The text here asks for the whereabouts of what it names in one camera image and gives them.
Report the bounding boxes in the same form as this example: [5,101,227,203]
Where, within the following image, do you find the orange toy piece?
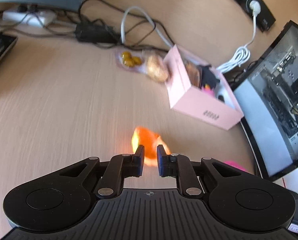
[131,126,171,167]

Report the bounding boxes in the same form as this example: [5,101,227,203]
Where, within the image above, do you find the pink toy net scoop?
[224,161,248,172]

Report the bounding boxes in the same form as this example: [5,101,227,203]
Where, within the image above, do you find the black plush toy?
[200,65,220,90]

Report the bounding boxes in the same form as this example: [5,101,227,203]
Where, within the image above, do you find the packaged bread with barcode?
[184,60,202,88]

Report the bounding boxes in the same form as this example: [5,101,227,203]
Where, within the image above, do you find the packaged round yellow bun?
[146,54,170,82]

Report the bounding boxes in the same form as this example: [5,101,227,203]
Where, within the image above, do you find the packaged brown balls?
[115,49,147,74]

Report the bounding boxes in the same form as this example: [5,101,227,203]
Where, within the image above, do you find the white battery charger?
[215,85,236,109]

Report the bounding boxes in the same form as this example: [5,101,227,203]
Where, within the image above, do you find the pink cardboard box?
[164,45,244,130]

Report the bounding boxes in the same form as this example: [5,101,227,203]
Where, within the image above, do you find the glass side computer case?
[232,21,298,181]

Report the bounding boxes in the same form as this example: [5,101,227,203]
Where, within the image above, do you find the black power adapter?
[74,24,120,44]

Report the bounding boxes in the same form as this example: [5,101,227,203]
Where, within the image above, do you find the white power strip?
[2,7,57,28]

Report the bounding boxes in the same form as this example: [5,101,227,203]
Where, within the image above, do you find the white coiled cable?
[216,0,262,74]

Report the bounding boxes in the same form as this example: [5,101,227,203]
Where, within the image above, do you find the grey looped cable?
[120,5,176,49]

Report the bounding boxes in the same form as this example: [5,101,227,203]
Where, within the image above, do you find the black cables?
[0,0,176,55]

